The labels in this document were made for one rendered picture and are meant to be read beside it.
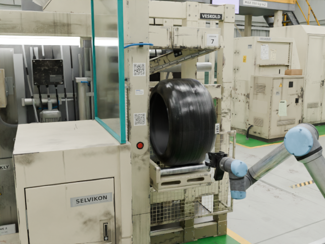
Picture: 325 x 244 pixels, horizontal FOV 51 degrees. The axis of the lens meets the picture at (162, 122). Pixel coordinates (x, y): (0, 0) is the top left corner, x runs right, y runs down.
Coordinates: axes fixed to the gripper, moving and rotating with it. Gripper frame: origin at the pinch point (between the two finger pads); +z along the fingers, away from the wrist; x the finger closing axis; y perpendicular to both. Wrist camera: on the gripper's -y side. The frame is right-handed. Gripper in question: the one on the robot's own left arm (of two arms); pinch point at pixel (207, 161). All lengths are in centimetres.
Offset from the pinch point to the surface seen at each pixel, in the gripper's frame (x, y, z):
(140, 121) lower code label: 32.1, 23.9, 21.0
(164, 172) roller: 19.7, -7.2, 17.1
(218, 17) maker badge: -51, 99, 70
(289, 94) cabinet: -365, 33, 354
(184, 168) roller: 6.2, -6.1, 17.3
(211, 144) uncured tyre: -6.2, 9.0, 5.4
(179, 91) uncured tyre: 11.1, 40.5, 9.7
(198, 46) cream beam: -18, 71, 42
